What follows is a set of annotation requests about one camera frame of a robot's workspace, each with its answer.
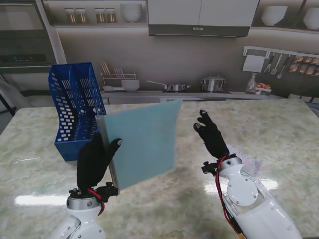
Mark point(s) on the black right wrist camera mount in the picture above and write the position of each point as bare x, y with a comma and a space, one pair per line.
209, 168

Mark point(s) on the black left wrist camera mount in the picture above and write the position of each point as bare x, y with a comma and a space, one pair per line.
108, 190

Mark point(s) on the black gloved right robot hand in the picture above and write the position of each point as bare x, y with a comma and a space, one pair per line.
211, 137

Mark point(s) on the grey folder slide bar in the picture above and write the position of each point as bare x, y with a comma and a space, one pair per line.
101, 124

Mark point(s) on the printed kitchen scene backdrop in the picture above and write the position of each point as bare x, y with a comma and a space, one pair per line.
174, 62

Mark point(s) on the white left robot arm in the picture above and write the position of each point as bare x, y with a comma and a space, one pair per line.
79, 219

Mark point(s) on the blue perforated plastic file rack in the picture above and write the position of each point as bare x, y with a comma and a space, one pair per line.
74, 104

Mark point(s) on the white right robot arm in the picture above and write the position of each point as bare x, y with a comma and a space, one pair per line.
251, 204

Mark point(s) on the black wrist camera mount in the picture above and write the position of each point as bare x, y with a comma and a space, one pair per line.
209, 168
108, 190

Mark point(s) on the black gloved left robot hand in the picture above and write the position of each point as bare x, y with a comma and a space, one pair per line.
91, 161

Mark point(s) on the light blue translucent folder cover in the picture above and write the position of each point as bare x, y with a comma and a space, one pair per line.
147, 142

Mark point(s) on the black metal stand leg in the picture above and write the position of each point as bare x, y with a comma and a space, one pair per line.
7, 99

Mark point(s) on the white printed receipt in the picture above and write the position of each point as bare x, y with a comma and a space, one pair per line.
250, 161

